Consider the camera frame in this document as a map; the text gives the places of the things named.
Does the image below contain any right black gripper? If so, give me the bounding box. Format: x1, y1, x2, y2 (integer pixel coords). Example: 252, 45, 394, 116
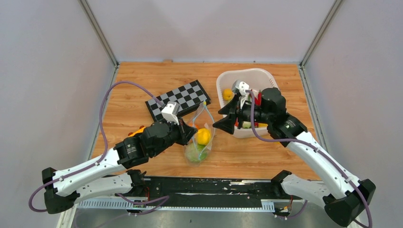
212, 94, 272, 134

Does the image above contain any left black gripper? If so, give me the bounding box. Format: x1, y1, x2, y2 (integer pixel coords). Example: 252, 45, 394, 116
151, 115, 199, 157

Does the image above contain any white plastic basket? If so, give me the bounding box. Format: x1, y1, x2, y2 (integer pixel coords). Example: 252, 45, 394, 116
216, 68, 278, 139

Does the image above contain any yellow toy lemon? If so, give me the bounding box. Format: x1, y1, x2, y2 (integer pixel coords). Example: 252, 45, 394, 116
222, 88, 234, 102

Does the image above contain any yellow toy pear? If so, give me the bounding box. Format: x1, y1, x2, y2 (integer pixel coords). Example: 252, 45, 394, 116
196, 128, 211, 146

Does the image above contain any clear zip top bag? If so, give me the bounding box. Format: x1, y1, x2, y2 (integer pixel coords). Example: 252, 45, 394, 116
184, 101, 215, 165

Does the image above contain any green toy cabbage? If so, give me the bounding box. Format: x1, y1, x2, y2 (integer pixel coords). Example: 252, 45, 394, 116
184, 143, 210, 163

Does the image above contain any red toy chili pepper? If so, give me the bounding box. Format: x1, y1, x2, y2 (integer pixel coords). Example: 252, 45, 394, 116
254, 91, 262, 106

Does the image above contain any white toy radish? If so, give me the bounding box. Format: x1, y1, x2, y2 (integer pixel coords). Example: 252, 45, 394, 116
242, 121, 252, 129

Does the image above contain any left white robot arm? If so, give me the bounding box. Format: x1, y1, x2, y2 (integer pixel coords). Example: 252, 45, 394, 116
41, 120, 198, 214

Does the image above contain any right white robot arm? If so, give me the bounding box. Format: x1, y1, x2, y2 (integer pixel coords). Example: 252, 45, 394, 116
213, 87, 376, 228

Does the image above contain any yellow toy brick car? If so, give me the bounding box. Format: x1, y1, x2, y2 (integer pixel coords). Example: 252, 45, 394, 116
128, 125, 145, 137

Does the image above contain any black grey chessboard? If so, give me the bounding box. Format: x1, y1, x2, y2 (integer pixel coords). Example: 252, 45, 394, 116
145, 80, 211, 122

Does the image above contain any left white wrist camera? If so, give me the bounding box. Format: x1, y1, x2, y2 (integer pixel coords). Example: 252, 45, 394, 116
161, 101, 180, 125

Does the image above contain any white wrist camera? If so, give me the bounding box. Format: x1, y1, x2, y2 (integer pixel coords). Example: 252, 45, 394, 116
232, 80, 250, 109
161, 101, 180, 125

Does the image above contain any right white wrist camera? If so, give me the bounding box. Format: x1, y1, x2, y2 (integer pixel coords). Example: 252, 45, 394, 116
232, 80, 250, 109

